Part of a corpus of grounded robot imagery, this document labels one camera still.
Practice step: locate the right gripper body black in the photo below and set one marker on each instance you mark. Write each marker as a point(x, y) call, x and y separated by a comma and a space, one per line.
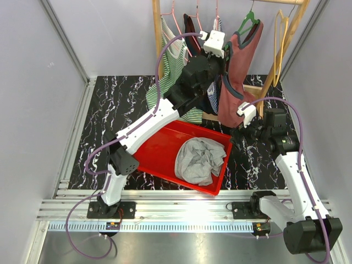
point(254, 132)

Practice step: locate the red tank top grey trim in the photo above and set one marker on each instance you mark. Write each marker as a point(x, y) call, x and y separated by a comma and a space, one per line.
point(232, 92)

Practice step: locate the green plastic hanger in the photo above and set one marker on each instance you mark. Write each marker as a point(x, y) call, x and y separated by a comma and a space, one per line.
point(249, 18)

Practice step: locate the yellow plastic hanger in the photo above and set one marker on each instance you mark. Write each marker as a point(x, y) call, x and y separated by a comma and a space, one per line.
point(281, 24)

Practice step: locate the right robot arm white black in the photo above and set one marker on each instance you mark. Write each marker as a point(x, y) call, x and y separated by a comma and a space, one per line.
point(307, 227)

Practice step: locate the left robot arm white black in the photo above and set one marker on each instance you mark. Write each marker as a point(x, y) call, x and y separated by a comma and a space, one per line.
point(187, 93)

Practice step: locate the blue white striped tank top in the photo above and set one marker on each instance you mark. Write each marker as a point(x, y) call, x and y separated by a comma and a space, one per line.
point(212, 91)

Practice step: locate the navy maroon tank top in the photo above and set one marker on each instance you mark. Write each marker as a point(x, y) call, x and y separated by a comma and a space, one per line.
point(209, 103)

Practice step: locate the green white striped tank top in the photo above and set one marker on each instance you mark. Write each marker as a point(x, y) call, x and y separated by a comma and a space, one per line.
point(174, 59)

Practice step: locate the wooden clothes rack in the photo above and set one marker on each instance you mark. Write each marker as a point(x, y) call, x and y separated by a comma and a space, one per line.
point(260, 92)

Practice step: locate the red plastic tray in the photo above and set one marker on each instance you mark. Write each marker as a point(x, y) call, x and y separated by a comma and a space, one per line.
point(157, 155)

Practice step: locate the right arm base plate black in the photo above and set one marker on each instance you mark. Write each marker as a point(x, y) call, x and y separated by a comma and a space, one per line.
point(242, 210)

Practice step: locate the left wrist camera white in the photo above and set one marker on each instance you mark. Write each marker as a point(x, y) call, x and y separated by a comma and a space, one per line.
point(213, 42)

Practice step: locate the pink wire hanger right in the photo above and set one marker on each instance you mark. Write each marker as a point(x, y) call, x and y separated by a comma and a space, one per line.
point(217, 13)

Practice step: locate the pink wire hanger middle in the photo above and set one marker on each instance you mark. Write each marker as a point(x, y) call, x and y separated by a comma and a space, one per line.
point(199, 24)

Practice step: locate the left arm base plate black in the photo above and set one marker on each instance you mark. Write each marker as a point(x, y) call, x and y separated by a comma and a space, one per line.
point(124, 210)

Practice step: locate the aluminium frame rail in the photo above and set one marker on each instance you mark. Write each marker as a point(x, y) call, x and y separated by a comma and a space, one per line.
point(172, 224)

